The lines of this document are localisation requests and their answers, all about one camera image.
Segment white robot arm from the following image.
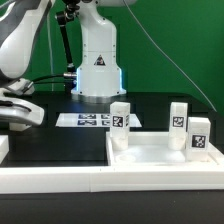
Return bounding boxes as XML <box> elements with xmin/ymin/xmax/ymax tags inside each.
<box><xmin>0</xmin><ymin>0</ymin><xmax>137</xmax><ymax>125</ymax></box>

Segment black cables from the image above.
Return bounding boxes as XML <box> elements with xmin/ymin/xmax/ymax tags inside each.
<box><xmin>31</xmin><ymin>73</ymin><xmax>76</xmax><ymax>88</ymax></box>

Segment white U-shaped fence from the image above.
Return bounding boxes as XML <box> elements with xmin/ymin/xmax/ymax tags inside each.
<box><xmin>0</xmin><ymin>133</ymin><xmax>224</xmax><ymax>195</ymax></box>

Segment white thin cable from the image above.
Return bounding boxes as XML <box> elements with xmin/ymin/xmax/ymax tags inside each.
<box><xmin>46</xmin><ymin>13</ymin><xmax>56</xmax><ymax>92</ymax></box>

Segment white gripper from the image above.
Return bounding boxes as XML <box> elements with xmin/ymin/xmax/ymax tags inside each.
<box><xmin>0</xmin><ymin>78</ymin><xmax>44</xmax><ymax>126</ymax></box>

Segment white sheet with markers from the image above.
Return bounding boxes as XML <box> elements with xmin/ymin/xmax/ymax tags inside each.
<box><xmin>56</xmin><ymin>113</ymin><xmax>141</xmax><ymax>127</ymax></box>

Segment white square table top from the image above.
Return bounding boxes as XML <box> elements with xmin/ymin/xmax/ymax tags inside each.
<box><xmin>106</xmin><ymin>132</ymin><xmax>224</xmax><ymax>167</ymax></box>

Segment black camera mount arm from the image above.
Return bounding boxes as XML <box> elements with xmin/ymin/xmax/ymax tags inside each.
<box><xmin>55</xmin><ymin>0</ymin><xmax>80</xmax><ymax>79</ymax></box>

